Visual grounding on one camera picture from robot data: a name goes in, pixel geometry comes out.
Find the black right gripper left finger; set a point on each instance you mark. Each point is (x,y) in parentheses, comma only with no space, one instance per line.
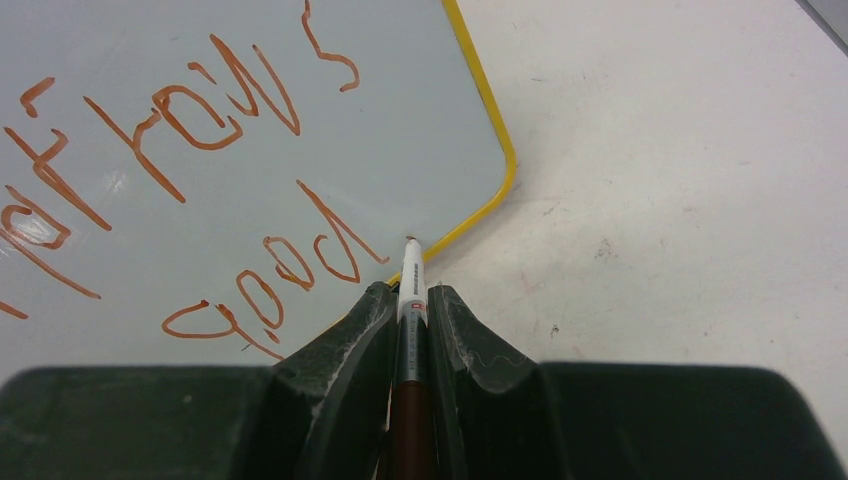
(319,414)

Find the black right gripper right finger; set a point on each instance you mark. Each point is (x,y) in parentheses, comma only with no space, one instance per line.
(501,415)

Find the white whiteboard marker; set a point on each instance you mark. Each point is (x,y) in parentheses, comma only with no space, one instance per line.
(411,422)

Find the yellow framed whiteboard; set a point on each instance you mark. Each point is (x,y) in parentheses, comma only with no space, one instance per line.
(216,182)

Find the aluminium right side rail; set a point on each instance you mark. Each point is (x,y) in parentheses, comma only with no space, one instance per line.
(831,16)

